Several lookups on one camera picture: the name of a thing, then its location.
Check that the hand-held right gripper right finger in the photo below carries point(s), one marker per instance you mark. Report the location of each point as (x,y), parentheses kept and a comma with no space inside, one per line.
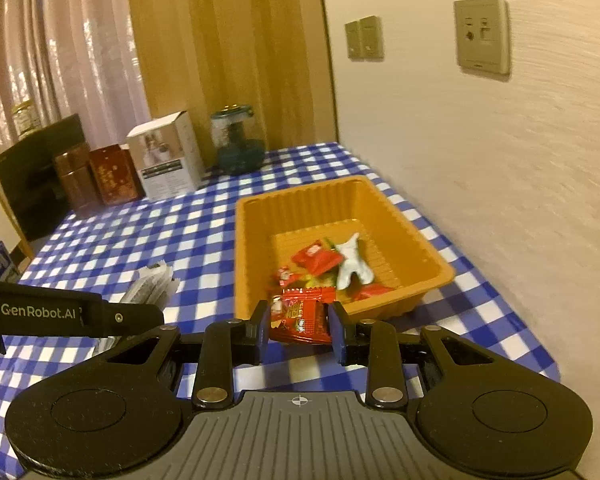
(334,328)

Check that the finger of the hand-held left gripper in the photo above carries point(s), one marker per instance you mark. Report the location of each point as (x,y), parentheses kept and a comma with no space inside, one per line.
(122,317)

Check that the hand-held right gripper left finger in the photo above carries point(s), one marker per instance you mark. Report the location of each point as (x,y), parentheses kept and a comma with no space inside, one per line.
(262,328)

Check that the brown red patterned snack packet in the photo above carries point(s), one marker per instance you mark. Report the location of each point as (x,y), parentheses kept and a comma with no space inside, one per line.
(300,317)

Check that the dark seaweed snack packet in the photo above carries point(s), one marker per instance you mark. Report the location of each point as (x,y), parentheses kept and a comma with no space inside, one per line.
(152,285)

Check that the large red snack packet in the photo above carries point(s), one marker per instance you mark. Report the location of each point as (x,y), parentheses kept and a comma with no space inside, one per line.
(372,291)

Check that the small red candy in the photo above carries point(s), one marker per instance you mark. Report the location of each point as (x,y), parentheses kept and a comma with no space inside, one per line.
(284,275)

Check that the green white snack packet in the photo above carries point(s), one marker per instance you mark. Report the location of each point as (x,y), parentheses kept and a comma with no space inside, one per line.
(352,265)

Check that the orange plastic tray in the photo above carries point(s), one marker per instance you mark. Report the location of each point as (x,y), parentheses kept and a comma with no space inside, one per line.
(405,240)

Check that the blue white checkered tablecloth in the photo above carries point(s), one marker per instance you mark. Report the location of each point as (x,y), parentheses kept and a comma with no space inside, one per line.
(205,220)

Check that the black appliance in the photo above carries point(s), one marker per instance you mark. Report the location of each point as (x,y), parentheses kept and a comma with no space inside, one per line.
(35,175)

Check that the brown metal canister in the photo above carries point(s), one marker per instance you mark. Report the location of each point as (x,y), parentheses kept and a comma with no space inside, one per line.
(77,180)

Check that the red tin box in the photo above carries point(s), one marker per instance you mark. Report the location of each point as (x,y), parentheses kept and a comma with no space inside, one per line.
(115,175)

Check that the white cardboard box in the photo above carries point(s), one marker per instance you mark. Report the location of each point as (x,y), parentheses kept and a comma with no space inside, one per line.
(167,160)

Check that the glass jar with green base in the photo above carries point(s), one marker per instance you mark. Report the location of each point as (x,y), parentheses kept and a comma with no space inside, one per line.
(237,145)

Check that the jar with yellow lid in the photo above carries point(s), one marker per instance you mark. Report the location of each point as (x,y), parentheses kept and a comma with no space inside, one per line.
(25,119)

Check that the pink curtain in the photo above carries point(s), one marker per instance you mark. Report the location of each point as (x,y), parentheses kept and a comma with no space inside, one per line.
(55,35)

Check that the wooden door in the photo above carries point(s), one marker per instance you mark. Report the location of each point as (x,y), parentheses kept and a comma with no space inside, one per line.
(230,35)

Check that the large beige wall socket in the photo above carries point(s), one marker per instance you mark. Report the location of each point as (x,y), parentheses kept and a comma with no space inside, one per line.
(482,35)

